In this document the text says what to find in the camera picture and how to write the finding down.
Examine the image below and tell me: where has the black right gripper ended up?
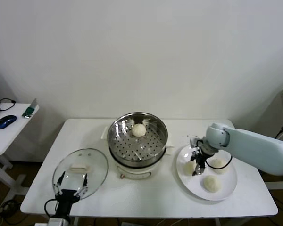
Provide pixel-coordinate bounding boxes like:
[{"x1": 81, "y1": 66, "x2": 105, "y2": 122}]
[{"x1": 190, "y1": 146, "x2": 212, "y2": 177}]

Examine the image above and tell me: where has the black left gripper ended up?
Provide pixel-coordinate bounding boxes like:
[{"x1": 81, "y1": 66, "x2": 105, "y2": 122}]
[{"x1": 53, "y1": 171, "x2": 89, "y2": 218}]

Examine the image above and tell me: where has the white steamed baozi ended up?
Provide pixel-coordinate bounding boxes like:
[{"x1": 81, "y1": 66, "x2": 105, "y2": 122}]
[
  {"x1": 183, "y1": 161, "x2": 197, "y2": 175},
  {"x1": 203, "y1": 175, "x2": 222, "y2": 193},
  {"x1": 131, "y1": 124, "x2": 147, "y2": 137},
  {"x1": 209, "y1": 159, "x2": 229, "y2": 175}
]

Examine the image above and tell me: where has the round glass pot lid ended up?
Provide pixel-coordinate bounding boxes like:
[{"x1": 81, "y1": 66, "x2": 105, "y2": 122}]
[{"x1": 52, "y1": 148, "x2": 109, "y2": 202}]

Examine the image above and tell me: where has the stainless steel steamer basket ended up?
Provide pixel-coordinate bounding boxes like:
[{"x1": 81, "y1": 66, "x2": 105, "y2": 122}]
[{"x1": 108, "y1": 112, "x2": 169, "y2": 167}]

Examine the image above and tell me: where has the steel steamer pot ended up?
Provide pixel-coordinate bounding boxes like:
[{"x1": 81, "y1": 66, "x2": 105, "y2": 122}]
[{"x1": 101, "y1": 126, "x2": 175, "y2": 181}]

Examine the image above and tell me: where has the white round plate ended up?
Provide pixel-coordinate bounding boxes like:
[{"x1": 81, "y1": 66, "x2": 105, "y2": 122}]
[{"x1": 176, "y1": 143, "x2": 238, "y2": 202}]

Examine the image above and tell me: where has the white floor power strip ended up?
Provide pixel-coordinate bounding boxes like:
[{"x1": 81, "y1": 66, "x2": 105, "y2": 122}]
[{"x1": 0, "y1": 200, "x2": 18, "y2": 215}]

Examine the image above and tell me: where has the white side desk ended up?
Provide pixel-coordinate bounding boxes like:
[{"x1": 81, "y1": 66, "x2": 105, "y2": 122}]
[{"x1": 0, "y1": 103, "x2": 40, "y2": 201}]

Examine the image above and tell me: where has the green white card box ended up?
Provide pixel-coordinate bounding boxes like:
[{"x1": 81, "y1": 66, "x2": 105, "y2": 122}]
[{"x1": 22, "y1": 98, "x2": 40, "y2": 119}]

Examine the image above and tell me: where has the white stand base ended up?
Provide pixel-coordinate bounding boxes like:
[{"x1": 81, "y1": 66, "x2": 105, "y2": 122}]
[{"x1": 265, "y1": 174, "x2": 283, "y2": 190}]

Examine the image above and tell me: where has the blue computer mouse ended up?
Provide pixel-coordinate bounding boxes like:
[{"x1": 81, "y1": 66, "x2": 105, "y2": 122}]
[{"x1": 0, "y1": 115, "x2": 17, "y2": 129}]

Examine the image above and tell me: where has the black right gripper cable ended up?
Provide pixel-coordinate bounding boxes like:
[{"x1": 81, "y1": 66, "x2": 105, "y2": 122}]
[{"x1": 206, "y1": 153, "x2": 233, "y2": 170}]

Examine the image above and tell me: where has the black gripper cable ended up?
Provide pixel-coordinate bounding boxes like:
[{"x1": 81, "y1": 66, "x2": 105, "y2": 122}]
[
  {"x1": 44, "y1": 199, "x2": 59, "y2": 216},
  {"x1": 206, "y1": 153, "x2": 233, "y2": 170}
]

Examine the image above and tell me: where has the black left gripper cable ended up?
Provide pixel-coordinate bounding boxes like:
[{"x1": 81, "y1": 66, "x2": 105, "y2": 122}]
[{"x1": 44, "y1": 199, "x2": 59, "y2": 216}]

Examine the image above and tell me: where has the thin black desk cable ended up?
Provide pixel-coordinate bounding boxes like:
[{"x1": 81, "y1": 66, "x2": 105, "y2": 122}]
[{"x1": 0, "y1": 98, "x2": 17, "y2": 112}]

